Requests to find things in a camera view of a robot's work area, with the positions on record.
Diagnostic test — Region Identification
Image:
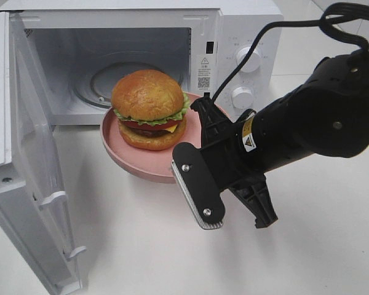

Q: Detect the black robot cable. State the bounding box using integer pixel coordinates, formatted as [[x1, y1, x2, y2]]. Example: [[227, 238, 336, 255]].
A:
[[209, 2, 369, 104]]

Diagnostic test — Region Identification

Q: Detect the white microwave oven body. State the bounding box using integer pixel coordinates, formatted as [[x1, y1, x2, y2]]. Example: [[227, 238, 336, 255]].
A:
[[0, 1, 282, 125]]

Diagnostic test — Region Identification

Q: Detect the pink round plate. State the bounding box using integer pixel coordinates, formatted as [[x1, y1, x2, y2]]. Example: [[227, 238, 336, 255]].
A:
[[100, 108, 201, 184]]

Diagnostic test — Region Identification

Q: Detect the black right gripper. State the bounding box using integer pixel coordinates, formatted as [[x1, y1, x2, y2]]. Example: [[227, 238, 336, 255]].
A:
[[190, 96, 278, 229]]

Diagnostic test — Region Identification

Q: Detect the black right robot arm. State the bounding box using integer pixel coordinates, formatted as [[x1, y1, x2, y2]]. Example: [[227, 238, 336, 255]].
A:
[[173, 51, 369, 229]]

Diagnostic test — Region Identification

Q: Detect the upper white power knob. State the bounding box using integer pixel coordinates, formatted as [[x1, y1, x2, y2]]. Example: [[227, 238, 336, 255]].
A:
[[236, 47, 261, 73]]

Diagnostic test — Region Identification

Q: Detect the white microwave door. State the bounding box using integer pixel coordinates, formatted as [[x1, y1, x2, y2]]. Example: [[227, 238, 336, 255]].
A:
[[0, 12, 85, 294]]

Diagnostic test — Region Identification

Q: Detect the lower white timer knob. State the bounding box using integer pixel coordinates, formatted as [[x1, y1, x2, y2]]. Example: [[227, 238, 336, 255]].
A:
[[231, 87, 255, 109]]

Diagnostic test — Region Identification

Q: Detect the burger with lettuce and cheese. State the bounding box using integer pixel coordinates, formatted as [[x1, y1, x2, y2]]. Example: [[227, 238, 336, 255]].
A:
[[111, 69, 190, 151]]

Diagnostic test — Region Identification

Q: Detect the glass microwave turntable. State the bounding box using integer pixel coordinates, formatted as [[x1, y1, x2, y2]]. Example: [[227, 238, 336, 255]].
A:
[[71, 59, 185, 109]]

